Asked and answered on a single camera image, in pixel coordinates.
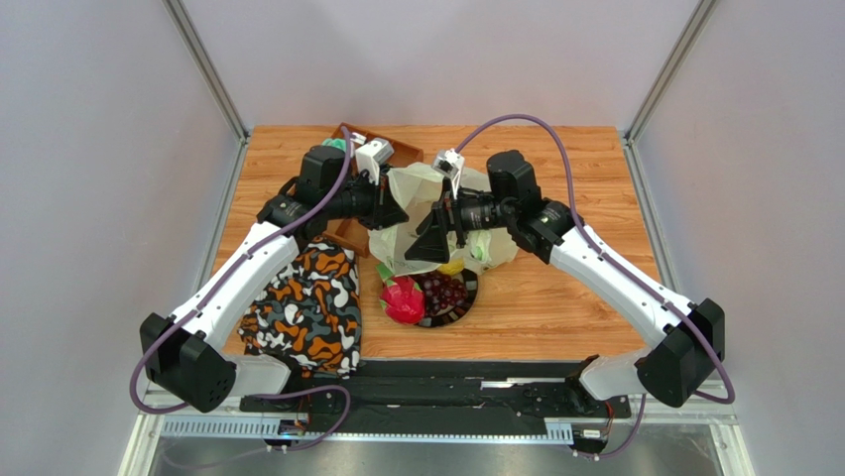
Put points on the yellow lemon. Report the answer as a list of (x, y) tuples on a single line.
[(452, 268)]

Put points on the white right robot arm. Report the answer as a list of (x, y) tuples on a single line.
[(685, 341)]

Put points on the teal striped sock upper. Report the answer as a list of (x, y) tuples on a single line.
[(337, 143)]

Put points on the black round plate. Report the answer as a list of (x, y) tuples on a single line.
[(471, 281)]

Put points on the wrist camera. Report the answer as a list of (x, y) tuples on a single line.
[(369, 156), (450, 165)]

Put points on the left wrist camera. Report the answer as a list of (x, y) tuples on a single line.
[(369, 156)]

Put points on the dark red grape bunch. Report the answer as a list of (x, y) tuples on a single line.
[(441, 292)]

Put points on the red dragon fruit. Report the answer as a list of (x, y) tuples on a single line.
[(402, 299)]

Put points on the aluminium frame rail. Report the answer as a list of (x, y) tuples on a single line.
[(701, 438)]

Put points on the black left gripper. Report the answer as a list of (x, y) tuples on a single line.
[(384, 210)]

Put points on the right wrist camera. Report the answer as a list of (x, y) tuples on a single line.
[(450, 165)]

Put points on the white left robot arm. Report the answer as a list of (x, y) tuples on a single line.
[(182, 352)]

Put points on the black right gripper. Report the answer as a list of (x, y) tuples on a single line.
[(451, 219)]

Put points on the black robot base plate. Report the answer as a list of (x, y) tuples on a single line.
[(441, 397)]

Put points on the wooden compartment tray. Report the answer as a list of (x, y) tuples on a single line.
[(343, 224)]

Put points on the camouflage patterned cloth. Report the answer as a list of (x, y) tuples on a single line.
[(309, 312)]

